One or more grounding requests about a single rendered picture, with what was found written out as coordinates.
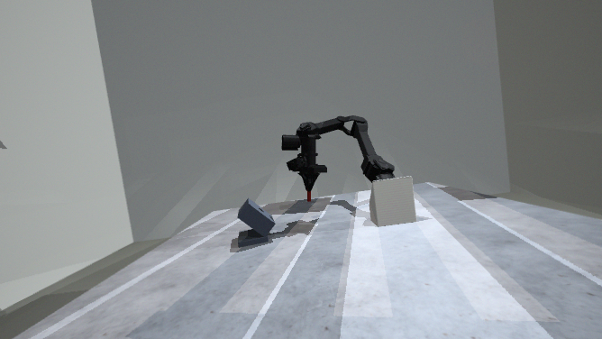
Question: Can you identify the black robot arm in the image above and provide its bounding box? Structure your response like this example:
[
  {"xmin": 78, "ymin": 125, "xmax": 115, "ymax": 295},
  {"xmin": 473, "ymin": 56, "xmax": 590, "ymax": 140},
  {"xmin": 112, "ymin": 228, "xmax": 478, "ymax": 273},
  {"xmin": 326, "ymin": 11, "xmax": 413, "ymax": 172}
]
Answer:
[{"xmin": 281, "ymin": 115, "xmax": 395, "ymax": 183}]

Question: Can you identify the grey angled panel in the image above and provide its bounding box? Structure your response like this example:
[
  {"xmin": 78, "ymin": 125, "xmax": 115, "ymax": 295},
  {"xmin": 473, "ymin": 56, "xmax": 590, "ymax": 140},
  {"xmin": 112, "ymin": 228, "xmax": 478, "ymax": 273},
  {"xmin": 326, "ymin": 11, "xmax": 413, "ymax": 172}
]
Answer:
[{"xmin": 238, "ymin": 198, "xmax": 275, "ymax": 248}]

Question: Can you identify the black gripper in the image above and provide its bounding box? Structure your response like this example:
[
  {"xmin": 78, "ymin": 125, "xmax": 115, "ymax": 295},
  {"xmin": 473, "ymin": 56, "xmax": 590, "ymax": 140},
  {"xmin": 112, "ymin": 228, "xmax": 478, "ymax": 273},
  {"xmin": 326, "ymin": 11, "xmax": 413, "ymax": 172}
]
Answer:
[{"xmin": 294, "ymin": 151, "xmax": 327, "ymax": 191}]

